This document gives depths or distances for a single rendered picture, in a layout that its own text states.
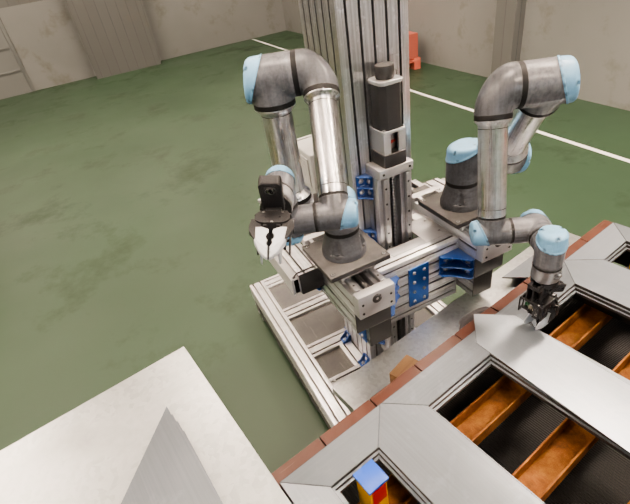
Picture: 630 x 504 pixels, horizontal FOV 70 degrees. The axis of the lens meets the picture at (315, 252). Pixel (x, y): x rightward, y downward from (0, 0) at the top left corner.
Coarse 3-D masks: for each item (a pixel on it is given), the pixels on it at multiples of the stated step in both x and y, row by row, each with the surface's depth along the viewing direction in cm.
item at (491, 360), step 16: (608, 256) 159; (576, 288) 149; (560, 304) 146; (608, 304) 142; (576, 352) 128; (480, 368) 130; (496, 368) 130; (608, 368) 122; (464, 384) 127; (528, 384) 123; (448, 400) 124; (544, 400) 120; (576, 416) 114; (592, 432) 111; (384, 464) 111; (352, 480) 109; (400, 480) 108; (288, 496) 107; (416, 496) 104
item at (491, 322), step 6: (486, 318) 143; (492, 318) 142; (498, 318) 142; (504, 318) 142; (510, 318) 141; (480, 324) 141; (486, 324) 141; (492, 324) 140; (498, 324) 140; (480, 330) 139; (486, 330) 139; (492, 330) 138; (480, 336) 137; (486, 336) 137
